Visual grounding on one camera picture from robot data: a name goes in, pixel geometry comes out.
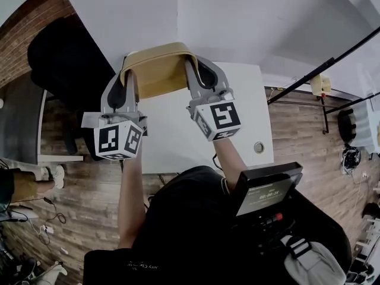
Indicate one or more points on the black office chair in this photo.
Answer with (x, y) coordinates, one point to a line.
(65, 58)

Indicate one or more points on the white power strip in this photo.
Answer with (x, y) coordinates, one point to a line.
(46, 229)

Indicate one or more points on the whiteboard with black stand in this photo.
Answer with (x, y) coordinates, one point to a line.
(320, 67)

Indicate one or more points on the white plastic jug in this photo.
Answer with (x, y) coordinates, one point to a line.
(320, 85)

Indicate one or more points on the white draped table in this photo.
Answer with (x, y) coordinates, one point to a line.
(366, 129)

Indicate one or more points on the white power adapter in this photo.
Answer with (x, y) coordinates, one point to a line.
(364, 175)

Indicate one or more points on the black chest-mounted screen device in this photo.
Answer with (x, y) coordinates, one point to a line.
(264, 196)

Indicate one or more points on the person's black shirt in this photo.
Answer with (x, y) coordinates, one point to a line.
(190, 233)

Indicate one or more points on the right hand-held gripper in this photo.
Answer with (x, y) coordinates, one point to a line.
(219, 119)

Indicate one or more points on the black round stool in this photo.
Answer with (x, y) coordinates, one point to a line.
(346, 126)

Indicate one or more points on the person's left forearm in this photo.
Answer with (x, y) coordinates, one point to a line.
(130, 200)

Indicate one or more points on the grey desk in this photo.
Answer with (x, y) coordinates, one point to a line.
(20, 120)

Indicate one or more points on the person's right forearm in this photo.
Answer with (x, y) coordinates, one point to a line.
(230, 165)

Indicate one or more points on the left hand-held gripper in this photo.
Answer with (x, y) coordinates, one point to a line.
(115, 141)

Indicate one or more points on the small white cup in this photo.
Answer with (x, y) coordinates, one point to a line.
(1, 103)

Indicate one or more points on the tan shallow bowl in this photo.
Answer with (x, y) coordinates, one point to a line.
(160, 73)

